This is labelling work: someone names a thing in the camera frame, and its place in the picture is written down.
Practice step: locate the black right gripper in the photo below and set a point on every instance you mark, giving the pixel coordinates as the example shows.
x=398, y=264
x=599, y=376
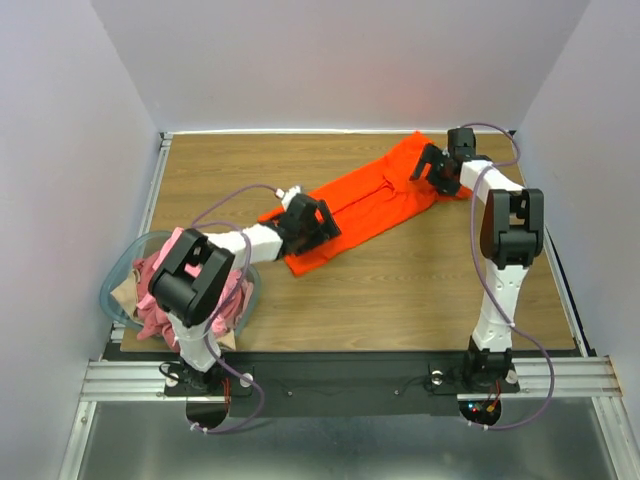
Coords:
x=438, y=167

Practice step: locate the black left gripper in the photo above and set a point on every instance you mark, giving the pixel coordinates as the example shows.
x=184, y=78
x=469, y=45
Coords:
x=324, y=233

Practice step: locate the orange t shirt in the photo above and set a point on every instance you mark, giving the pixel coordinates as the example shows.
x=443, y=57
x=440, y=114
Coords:
x=371, y=200

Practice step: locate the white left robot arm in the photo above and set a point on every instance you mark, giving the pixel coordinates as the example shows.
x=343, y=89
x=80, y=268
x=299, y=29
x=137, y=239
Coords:
x=188, y=283

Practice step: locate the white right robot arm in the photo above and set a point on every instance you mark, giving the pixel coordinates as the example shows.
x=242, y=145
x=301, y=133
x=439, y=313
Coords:
x=506, y=234

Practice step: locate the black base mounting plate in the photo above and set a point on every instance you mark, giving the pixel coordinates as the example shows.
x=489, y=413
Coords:
x=314, y=384

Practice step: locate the pink t shirt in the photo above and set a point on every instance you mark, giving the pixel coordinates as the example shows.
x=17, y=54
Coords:
x=230, y=300

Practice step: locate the clear plastic basket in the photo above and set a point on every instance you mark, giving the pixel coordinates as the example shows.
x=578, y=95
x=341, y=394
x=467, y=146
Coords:
x=142, y=248

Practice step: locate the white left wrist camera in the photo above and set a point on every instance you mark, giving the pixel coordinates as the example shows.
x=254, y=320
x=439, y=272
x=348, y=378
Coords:
x=286, y=196

